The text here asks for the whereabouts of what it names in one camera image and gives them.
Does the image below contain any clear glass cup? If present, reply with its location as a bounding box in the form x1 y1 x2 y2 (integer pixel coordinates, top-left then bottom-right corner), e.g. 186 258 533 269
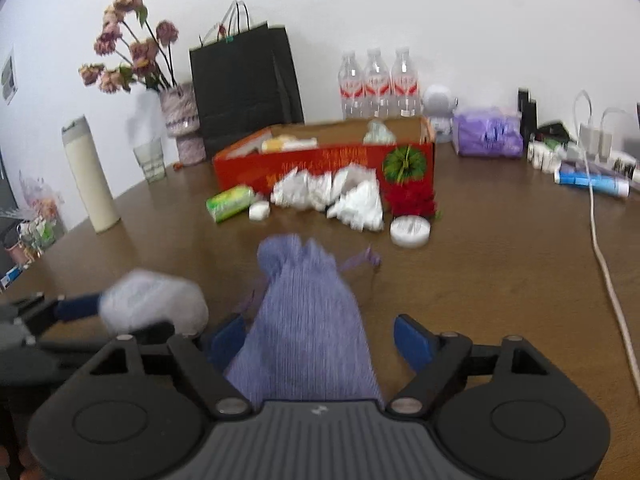
132 137 167 184

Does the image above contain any yellow packet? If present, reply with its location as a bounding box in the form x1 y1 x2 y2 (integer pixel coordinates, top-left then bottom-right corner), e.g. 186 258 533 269
261 135 319 154

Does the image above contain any purple tissue pack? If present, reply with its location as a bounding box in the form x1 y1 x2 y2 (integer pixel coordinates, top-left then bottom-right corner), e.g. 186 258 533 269
452 107 525 159

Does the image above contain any purple drawstring pouch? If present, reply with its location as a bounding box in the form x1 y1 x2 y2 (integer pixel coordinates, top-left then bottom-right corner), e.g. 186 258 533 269
225 232 387 411

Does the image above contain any pale green wrapped item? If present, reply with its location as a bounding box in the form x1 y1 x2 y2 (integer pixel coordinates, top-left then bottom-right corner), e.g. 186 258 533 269
363 120 397 145

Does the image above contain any cream thermos bottle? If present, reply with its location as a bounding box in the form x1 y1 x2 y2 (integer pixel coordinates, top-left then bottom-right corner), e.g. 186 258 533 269
61 115 122 234

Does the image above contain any red cardboard box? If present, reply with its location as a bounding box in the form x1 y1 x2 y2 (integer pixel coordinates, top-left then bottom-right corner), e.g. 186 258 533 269
212 116 436 206

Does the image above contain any red artificial flower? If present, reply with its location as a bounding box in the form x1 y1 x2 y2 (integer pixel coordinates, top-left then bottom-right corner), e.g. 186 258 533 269
384 180 442 222

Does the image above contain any group of small white bottles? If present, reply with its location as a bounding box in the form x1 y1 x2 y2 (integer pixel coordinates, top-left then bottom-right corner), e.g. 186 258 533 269
527 140 564 171

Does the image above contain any white astronaut figurine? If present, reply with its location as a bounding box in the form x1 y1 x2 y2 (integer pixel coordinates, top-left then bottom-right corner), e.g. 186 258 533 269
421 84 460 144

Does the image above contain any flat black object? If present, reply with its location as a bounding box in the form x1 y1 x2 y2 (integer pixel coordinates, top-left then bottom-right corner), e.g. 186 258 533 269
535 121 571 144

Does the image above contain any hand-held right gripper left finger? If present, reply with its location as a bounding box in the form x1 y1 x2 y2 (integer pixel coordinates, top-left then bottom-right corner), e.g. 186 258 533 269
89 314 252 422

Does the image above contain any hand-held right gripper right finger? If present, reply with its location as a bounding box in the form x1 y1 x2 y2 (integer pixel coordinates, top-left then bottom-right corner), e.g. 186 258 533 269
385 314 548 417

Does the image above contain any dried pink flower bouquet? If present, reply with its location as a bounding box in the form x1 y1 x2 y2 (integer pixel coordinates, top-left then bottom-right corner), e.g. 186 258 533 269
78 0 180 94

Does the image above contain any white charger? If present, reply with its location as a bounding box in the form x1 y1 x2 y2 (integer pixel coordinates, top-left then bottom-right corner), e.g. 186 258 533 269
571 90 636 157

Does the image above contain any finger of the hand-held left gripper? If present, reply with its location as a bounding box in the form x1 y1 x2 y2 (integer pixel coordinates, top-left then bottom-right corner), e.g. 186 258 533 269
15 293 105 339
37 321 176 354

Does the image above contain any pink knitted vase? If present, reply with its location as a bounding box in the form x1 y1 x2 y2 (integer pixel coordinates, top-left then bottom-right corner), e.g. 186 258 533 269
159 82 207 166

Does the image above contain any black paper bag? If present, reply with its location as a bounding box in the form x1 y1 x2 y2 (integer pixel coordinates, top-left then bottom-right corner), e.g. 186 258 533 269
189 0 305 159

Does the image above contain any large white tissue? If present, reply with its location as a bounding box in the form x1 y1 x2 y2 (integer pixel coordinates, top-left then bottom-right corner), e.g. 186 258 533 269
100 269 210 336

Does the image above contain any white cable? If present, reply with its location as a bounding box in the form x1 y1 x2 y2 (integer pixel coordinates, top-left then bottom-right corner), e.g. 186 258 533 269
582 152 640 397

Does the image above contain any wall picture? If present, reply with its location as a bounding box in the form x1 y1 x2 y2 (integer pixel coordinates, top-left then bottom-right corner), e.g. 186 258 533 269
0 47 19 106

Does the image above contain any black rectangular bottle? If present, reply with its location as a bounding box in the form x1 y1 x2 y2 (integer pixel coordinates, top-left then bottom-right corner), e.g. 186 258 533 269
517 87 539 147

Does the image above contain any wrapped flower bundle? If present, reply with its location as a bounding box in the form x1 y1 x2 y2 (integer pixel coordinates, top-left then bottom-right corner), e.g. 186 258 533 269
0 170 67 267

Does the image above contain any clear water bottle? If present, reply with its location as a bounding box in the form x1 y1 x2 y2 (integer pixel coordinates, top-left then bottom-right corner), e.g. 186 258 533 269
363 48 392 120
390 47 421 119
338 51 365 121

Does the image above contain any blue and white tube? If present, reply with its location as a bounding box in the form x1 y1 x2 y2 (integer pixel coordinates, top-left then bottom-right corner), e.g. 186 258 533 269
554 169 630 198

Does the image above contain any green tissue packet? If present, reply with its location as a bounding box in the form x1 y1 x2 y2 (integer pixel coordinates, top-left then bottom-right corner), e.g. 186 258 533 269
206 185 256 224

